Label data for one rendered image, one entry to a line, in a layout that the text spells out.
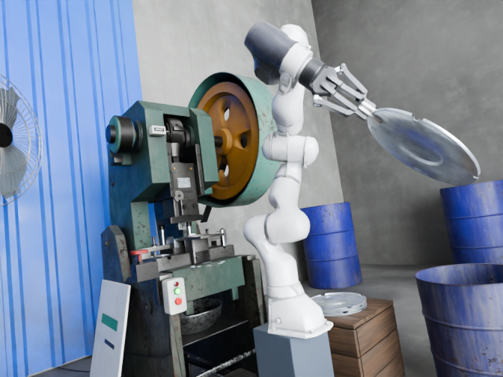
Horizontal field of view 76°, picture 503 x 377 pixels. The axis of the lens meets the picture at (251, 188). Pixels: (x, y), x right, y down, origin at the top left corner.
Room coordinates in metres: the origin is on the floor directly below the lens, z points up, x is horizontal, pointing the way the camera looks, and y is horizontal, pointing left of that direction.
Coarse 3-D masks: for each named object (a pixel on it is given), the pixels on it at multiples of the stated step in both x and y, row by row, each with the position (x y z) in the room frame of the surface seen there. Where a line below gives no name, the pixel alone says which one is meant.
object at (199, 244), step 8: (176, 240) 1.67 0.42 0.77; (184, 240) 1.65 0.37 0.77; (192, 240) 1.60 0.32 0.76; (200, 240) 1.63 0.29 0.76; (192, 248) 1.60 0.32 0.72; (200, 248) 1.62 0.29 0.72; (208, 248) 1.65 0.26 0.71; (192, 256) 1.60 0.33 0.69; (200, 256) 1.62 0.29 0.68; (208, 256) 1.64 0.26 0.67
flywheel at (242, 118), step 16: (208, 96) 2.02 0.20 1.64; (224, 96) 1.96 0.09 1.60; (240, 96) 1.79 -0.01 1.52; (208, 112) 2.10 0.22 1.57; (224, 112) 2.02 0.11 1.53; (240, 112) 1.86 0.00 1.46; (256, 112) 1.72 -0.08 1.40; (224, 128) 1.99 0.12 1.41; (240, 128) 1.87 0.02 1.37; (256, 128) 1.72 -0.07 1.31; (224, 144) 1.95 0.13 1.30; (240, 144) 1.92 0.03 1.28; (256, 144) 1.73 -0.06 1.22; (224, 160) 2.02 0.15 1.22; (240, 160) 1.90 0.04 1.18; (224, 176) 2.07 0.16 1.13; (240, 176) 1.92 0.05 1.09; (224, 192) 2.00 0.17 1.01; (240, 192) 1.90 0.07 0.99
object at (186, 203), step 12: (180, 168) 1.69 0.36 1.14; (192, 168) 1.74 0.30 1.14; (180, 180) 1.68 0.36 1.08; (192, 180) 1.73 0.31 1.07; (180, 192) 1.67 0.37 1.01; (192, 192) 1.73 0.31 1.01; (168, 204) 1.69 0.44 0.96; (180, 204) 1.65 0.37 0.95; (192, 204) 1.69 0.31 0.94; (168, 216) 1.70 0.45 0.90
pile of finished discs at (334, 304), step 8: (320, 296) 1.75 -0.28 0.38; (328, 296) 1.73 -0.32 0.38; (336, 296) 1.71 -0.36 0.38; (344, 296) 1.69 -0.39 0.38; (352, 296) 1.67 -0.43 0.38; (360, 296) 1.67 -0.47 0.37; (320, 304) 1.60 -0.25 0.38; (328, 304) 1.59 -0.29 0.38; (336, 304) 1.57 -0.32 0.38; (344, 304) 1.55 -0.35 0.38; (352, 304) 1.54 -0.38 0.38; (360, 304) 1.52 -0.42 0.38; (328, 312) 1.50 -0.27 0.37; (336, 312) 1.52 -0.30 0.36; (344, 312) 1.53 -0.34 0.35; (352, 312) 1.49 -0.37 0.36
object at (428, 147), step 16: (384, 112) 0.74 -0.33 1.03; (400, 112) 0.70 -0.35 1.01; (384, 128) 0.82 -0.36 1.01; (400, 128) 0.76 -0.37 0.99; (416, 128) 0.71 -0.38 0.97; (432, 128) 0.67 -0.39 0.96; (384, 144) 0.91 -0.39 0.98; (400, 144) 0.85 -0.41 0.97; (416, 144) 0.79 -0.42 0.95; (432, 144) 0.73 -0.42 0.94; (448, 144) 0.68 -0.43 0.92; (400, 160) 0.93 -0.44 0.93; (416, 160) 0.86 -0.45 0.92; (432, 160) 0.81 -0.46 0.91; (448, 160) 0.74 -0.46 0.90; (464, 160) 0.70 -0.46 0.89; (432, 176) 0.88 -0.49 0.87; (448, 176) 0.81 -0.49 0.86; (464, 176) 0.76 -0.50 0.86
